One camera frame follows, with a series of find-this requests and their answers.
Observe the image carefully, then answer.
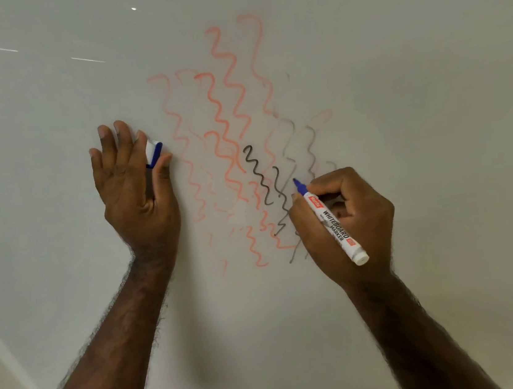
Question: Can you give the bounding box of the blue white marker cap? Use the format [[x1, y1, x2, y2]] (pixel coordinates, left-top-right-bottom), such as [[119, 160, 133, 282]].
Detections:
[[142, 138, 166, 171]]

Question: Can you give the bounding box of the blue whiteboard marker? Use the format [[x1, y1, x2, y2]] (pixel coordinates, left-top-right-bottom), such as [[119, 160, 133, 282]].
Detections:
[[291, 169, 371, 274]]

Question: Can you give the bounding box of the person's right hand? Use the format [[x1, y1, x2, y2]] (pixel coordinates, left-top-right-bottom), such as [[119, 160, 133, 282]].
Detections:
[[283, 161, 404, 298]]

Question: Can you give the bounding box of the white whiteboard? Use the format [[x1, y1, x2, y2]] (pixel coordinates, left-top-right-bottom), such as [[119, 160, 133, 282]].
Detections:
[[0, 0, 513, 389]]

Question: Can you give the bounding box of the person's left forearm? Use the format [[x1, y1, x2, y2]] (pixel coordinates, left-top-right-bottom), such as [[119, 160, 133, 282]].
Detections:
[[0, 253, 193, 389]]

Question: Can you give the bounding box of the person's right forearm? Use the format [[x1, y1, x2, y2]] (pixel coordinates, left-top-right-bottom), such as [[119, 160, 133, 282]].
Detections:
[[346, 261, 503, 389]]

